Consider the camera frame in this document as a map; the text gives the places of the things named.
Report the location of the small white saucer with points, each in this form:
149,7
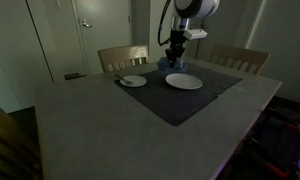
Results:
138,81

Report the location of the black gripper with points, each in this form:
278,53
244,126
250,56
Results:
176,48

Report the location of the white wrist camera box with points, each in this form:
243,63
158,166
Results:
194,34

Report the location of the dark wooden chair foreground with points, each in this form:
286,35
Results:
20,157

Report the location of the light wooden chair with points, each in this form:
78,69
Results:
238,58
117,58

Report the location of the white door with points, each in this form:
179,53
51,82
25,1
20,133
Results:
103,24

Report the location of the dark grey placemat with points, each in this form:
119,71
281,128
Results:
173,105
213,81

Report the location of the blue microfibre towel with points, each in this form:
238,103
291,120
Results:
167,67

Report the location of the metal spoon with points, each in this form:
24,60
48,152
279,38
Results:
125,80

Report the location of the large white plate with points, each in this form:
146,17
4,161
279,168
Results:
183,81

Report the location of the red black equipment frame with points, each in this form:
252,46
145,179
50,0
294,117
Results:
275,145

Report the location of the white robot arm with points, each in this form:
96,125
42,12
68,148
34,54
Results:
184,10

